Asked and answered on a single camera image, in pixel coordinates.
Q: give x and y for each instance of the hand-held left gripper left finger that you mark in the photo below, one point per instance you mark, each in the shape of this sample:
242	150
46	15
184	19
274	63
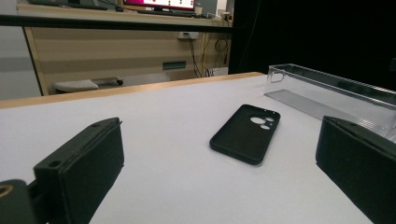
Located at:
84	168

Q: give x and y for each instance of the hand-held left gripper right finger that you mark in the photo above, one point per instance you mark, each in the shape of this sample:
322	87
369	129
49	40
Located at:
358	155

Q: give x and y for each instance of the clear plastic tray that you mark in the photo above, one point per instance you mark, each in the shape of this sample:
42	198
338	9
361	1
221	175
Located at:
311	105

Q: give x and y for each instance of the black phone case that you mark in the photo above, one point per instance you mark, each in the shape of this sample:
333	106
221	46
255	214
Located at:
239	140

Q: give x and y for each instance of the white chair base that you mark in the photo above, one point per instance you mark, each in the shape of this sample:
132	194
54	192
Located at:
74	85

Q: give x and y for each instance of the wooden desk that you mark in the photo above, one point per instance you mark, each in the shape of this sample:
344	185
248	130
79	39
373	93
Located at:
93	53

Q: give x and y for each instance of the black curtain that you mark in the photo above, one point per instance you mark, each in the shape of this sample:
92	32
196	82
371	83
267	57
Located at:
311	31

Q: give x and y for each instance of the white power socket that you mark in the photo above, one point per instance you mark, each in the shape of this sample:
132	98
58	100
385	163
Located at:
188	35

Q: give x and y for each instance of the black keyboard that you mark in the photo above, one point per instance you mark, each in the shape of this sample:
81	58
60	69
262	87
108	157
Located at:
168	13

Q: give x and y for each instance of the computer monitor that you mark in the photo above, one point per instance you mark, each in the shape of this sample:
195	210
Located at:
162	3

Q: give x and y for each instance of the black horizontal frame bar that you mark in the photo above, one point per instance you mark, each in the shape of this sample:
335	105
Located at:
93	22

